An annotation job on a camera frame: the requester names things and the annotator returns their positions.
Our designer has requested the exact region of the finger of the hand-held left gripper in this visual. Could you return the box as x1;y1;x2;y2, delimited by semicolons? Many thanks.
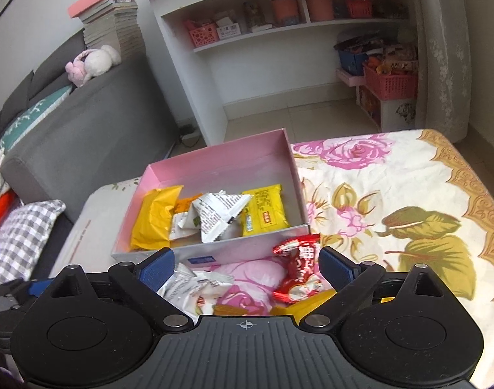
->
11;278;52;305

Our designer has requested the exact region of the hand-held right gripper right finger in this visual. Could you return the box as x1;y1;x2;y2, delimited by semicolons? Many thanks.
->
304;246;451;331

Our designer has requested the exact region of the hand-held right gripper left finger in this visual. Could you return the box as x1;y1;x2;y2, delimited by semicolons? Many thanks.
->
48;246;193;331

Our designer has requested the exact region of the red candy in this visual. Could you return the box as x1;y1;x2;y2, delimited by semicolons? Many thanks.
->
272;251;336;305
272;234;321;258

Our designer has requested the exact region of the white nut snack packet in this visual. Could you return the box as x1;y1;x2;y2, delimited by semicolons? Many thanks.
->
157;263;235;325

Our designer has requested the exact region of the yellow crimped snack packet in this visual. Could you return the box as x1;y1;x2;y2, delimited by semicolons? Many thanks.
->
270;289;337;319

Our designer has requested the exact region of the pink cardboard box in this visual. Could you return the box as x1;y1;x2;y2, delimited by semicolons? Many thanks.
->
111;128;311;269

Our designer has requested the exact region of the crumpled white snack packet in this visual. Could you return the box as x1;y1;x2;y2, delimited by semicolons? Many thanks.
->
169;211;200;241

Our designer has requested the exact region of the large yellow snack packet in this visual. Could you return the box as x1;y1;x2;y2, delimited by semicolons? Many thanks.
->
129;185;185;252

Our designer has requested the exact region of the grey checked pillow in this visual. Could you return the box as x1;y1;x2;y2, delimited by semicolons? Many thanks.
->
0;199;67;289

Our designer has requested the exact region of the small orange snack packet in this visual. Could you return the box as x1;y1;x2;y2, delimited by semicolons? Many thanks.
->
173;196;203;216

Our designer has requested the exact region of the red cloth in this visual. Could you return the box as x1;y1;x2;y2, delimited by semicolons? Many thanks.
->
0;190;19;236

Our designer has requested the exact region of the white triangular snack packet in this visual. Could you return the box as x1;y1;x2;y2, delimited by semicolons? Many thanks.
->
189;190;252;244

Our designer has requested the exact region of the orange flat packet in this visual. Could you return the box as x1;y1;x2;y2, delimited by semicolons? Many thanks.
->
212;303;269;317

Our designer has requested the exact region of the flat yellow red-label packet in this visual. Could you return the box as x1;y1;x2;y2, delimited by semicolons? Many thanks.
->
241;183;292;237

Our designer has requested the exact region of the floral table cloth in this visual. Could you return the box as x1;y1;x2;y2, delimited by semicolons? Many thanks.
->
48;129;494;389

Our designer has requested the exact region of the grey sofa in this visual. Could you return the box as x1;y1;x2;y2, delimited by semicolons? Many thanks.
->
0;30;180;284

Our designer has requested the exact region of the white printed storage box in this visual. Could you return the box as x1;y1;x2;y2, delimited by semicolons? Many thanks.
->
356;84;418;133

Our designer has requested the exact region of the teal patterned cushion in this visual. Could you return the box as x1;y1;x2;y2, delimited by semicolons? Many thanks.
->
0;85;74;152

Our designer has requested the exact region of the pink tray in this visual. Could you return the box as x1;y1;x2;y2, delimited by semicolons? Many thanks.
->
335;67;367;87

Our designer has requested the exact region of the large pink basket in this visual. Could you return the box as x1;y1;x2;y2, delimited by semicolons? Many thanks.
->
363;62;419;101

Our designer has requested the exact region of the white bookshelf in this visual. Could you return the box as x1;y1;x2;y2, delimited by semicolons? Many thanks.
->
137;0;426;147

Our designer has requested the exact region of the blue basket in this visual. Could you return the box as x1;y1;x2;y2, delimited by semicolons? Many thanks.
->
338;46;370;76

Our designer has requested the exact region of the pink white plush bunny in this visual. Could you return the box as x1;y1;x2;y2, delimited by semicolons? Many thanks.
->
66;44;122;88

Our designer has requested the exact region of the pile of snack packets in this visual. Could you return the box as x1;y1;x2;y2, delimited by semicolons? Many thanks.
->
335;34;418;74

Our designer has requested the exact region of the pink perforated basket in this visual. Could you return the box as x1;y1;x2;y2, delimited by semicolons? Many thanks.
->
184;19;220;48

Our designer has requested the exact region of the white lace curtain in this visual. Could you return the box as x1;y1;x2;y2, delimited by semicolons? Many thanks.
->
406;0;475;143

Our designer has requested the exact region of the stack of books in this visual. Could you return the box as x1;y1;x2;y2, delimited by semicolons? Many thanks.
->
68;0;145;59

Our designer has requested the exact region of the white labelled box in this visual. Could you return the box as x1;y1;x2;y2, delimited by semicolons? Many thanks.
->
216;23;244;40

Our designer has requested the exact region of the small red-orange basket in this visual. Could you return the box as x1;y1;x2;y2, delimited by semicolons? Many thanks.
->
346;0;374;19

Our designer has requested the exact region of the orange pen holder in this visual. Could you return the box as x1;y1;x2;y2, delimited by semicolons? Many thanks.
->
270;0;301;26

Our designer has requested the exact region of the clear jar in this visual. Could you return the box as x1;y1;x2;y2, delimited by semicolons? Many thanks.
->
242;0;272;32

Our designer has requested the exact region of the orange plastic container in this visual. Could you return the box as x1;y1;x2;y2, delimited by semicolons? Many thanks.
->
304;0;335;22

